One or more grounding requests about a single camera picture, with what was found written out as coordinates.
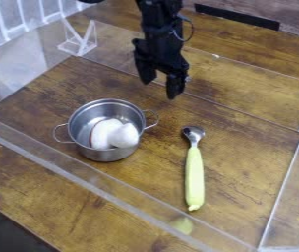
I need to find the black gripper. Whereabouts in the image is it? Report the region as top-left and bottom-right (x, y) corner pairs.
(131, 15), (188, 99)

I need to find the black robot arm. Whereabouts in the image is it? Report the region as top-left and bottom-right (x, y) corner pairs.
(131, 0), (188, 99)

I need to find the white mushroom toy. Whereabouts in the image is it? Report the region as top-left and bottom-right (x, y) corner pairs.
(89, 119), (138, 150)

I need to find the small steel pot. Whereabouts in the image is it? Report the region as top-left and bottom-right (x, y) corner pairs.
(51, 98), (158, 162)

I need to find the black bar on wall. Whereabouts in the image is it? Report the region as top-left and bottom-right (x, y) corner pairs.
(193, 3), (280, 31)

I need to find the clear acrylic enclosure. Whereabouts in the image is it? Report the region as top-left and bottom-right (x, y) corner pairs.
(0, 24), (299, 252)

